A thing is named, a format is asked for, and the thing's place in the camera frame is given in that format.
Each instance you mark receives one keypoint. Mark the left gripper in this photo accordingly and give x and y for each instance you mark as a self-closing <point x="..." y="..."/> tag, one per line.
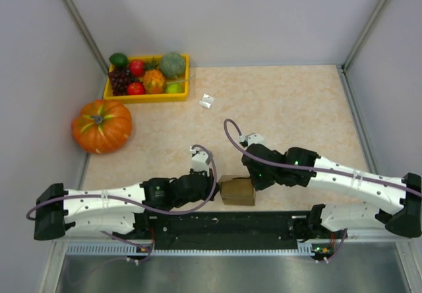
<point x="208" y="189"/>

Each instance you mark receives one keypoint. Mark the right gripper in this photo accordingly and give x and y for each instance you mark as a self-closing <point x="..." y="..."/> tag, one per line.
<point x="258" y="185"/>

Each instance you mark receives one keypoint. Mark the brown cardboard box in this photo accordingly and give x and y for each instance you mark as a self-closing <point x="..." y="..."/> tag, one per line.
<point x="237" y="191"/>

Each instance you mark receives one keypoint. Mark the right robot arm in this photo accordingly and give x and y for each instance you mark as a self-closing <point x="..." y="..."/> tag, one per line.
<point x="386" y="202"/>

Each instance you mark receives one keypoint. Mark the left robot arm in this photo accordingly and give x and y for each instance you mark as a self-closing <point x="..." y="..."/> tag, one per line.
<point x="61" y="212"/>

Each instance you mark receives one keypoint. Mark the small white plastic bag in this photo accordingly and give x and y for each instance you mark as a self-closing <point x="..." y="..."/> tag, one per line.
<point x="206" y="101"/>

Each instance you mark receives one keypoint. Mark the light green apple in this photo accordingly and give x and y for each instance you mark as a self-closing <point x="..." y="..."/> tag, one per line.
<point x="174" y="88"/>

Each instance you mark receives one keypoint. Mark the orange plastic pumpkin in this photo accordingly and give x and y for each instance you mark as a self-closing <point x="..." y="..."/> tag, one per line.
<point x="102" y="126"/>

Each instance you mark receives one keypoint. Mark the small orange pineapple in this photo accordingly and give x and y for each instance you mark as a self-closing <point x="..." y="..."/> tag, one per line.
<point x="153" y="80"/>

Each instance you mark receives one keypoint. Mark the red apple front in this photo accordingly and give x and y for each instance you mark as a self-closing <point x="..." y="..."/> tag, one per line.
<point x="136" y="89"/>

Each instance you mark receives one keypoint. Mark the red apple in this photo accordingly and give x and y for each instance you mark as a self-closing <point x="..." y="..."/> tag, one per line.
<point x="137" y="68"/>
<point x="136" y="89"/>

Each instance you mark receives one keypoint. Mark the green round melon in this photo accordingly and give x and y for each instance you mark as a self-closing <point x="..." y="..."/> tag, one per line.
<point x="172" y="65"/>

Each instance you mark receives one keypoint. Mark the yellow plastic tray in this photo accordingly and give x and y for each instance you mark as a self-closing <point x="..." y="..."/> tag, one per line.
<point x="150" y="98"/>

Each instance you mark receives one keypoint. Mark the red apple back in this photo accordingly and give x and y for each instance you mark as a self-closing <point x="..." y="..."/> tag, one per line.
<point x="137" y="68"/>

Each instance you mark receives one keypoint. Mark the dark purple grapes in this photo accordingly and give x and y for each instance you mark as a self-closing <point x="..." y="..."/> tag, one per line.
<point x="120" y="79"/>

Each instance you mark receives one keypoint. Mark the green lime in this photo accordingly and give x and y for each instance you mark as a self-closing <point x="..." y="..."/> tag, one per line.
<point x="119" y="60"/>

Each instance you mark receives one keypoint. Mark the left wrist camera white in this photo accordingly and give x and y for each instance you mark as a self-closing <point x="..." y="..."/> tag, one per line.
<point x="200" y="160"/>

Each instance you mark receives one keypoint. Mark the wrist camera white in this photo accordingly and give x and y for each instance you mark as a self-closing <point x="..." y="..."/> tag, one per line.
<point x="251" y="139"/>
<point x="200" y="160"/>

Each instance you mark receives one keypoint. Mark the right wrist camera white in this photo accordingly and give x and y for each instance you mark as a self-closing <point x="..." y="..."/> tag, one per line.
<point x="251" y="139"/>

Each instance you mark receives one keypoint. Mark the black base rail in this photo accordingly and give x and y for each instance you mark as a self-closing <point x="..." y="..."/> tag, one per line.
<point x="228" y="230"/>

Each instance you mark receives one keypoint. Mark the right aluminium frame post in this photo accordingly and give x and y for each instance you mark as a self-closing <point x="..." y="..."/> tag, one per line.
<point x="365" y="34"/>

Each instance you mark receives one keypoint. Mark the aluminium frame post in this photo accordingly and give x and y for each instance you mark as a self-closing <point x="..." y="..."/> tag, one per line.
<point x="365" y="34"/>
<point x="84" y="31"/>

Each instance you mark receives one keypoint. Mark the left aluminium frame post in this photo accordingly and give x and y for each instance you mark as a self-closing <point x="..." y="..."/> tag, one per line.
<point x="84" y="31"/>

